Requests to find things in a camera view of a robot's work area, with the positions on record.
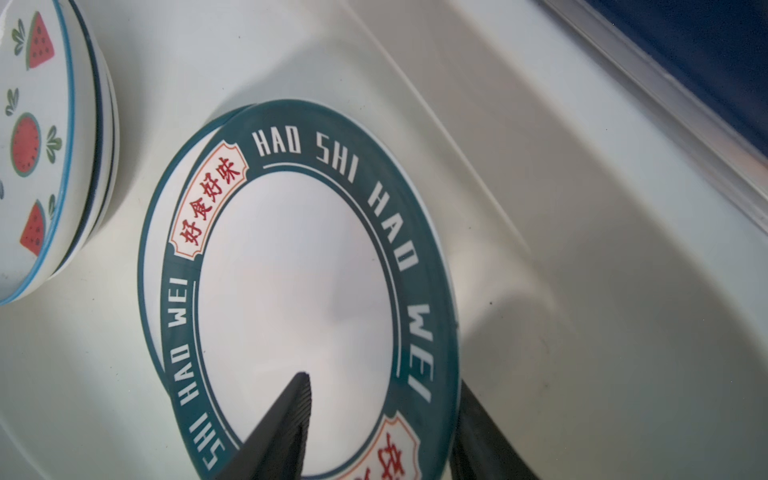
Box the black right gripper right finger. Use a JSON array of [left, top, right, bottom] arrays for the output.
[[449, 382, 539, 480]]

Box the green clover outline plate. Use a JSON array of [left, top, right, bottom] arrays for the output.
[[137, 106, 245, 384]]

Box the aluminium rail frame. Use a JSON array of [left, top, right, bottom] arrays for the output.
[[543, 1, 767, 230]]

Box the watermelon pattern plate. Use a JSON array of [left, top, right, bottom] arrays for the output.
[[1, 1, 75, 304]]

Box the white plastic bin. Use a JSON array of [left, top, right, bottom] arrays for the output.
[[1, 1, 767, 479]]

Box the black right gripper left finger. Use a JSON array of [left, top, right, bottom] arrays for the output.
[[217, 372, 312, 480]]

